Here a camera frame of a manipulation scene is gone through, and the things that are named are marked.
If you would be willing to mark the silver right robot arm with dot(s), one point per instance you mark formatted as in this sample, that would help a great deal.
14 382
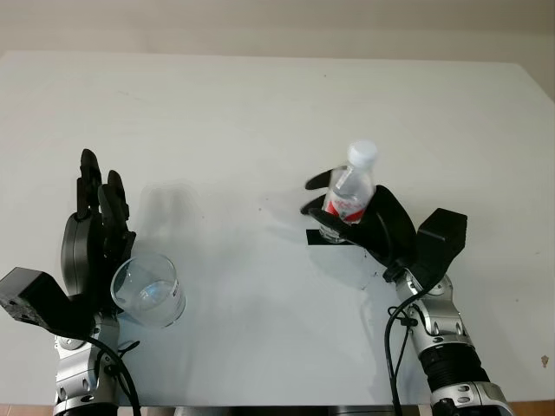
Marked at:
446 342

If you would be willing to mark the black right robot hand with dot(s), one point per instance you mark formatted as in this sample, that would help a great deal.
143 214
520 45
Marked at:
390 229

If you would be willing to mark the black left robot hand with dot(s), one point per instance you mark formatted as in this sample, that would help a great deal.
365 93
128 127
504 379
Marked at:
80 251

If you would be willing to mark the clear plastic water bottle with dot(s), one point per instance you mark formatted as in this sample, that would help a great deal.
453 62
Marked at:
353 190

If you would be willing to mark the clear glass beaker cup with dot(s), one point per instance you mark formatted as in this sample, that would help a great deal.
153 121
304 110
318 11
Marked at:
147 292

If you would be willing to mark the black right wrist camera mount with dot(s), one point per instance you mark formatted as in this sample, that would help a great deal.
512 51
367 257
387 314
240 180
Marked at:
442 242

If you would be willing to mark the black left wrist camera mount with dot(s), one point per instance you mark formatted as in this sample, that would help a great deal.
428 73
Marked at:
34 299

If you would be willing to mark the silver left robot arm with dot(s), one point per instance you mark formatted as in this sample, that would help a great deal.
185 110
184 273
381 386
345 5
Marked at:
73 372

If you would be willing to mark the black tape strip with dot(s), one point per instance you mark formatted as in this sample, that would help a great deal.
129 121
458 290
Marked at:
314 239

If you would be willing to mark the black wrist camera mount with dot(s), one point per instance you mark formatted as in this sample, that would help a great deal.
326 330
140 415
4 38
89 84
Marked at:
34 299
442 242

